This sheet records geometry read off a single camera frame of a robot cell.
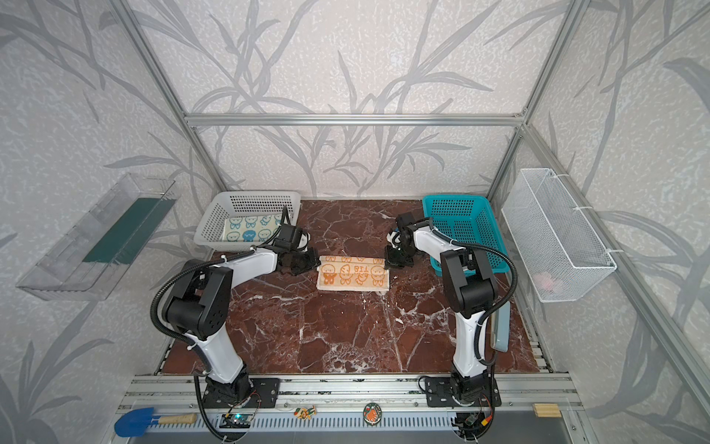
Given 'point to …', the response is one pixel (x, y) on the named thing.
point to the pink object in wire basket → (545, 280)
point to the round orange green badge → (372, 413)
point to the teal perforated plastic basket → (470, 219)
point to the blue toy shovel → (135, 423)
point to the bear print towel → (250, 228)
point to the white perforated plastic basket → (208, 237)
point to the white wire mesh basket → (559, 255)
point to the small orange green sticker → (304, 413)
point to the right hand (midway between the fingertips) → (387, 258)
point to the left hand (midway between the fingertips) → (325, 253)
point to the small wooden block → (547, 410)
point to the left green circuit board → (236, 421)
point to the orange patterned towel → (352, 273)
